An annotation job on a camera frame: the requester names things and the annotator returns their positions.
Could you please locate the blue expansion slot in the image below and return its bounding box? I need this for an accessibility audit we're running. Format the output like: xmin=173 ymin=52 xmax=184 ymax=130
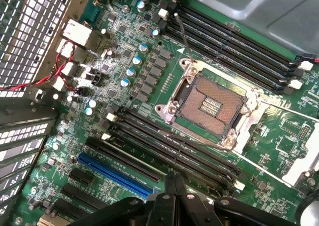
xmin=76 ymin=152 xmax=155 ymax=201

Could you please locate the long black expansion slot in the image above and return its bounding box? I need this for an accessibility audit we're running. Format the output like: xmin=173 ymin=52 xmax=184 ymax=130
xmin=84 ymin=136 xmax=162 ymax=184

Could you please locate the thin metal locking lever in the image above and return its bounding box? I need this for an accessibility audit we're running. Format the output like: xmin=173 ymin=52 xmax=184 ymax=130
xmin=163 ymin=132 xmax=226 ymax=152
xmin=173 ymin=11 xmax=197 ymax=64

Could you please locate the green motherboard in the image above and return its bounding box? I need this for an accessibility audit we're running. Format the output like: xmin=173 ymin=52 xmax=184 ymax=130
xmin=12 ymin=0 xmax=319 ymax=226

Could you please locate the short black expansion slot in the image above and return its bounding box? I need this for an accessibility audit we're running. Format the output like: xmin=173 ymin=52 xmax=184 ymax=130
xmin=68 ymin=166 xmax=95 ymax=187

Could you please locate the CPU socket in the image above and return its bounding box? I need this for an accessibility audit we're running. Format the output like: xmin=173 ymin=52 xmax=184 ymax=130
xmin=154 ymin=58 xmax=252 ymax=152

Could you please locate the silver socket cover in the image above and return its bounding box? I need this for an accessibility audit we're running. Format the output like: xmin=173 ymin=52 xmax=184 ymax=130
xmin=233 ymin=86 xmax=319 ymax=188

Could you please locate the silver rear port block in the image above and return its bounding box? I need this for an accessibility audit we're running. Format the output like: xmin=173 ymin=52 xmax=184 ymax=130
xmin=55 ymin=38 xmax=83 ymax=64
xmin=59 ymin=61 xmax=77 ymax=77
xmin=62 ymin=18 xmax=93 ymax=48

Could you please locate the open PC case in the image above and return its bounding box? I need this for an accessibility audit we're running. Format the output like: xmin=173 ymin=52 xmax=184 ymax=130
xmin=0 ymin=0 xmax=319 ymax=226

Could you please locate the red black twisted wire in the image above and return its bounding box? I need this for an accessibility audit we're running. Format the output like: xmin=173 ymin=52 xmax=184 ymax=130
xmin=0 ymin=40 xmax=79 ymax=94

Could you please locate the black red fan wire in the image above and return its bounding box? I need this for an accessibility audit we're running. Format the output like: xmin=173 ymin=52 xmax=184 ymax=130
xmin=295 ymin=53 xmax=319 ymax=64

